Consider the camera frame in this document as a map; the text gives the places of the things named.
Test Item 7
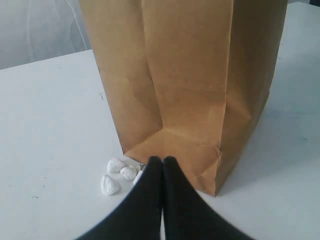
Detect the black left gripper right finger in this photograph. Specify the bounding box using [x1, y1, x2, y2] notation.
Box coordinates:
[163, 156, 252, 240]

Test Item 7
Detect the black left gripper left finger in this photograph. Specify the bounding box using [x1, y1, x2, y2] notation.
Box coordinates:
[79, 156, 163, 240]

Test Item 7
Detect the brown paper shopping bag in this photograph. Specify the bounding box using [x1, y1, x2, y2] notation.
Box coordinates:
[79, 0, 288, 196]

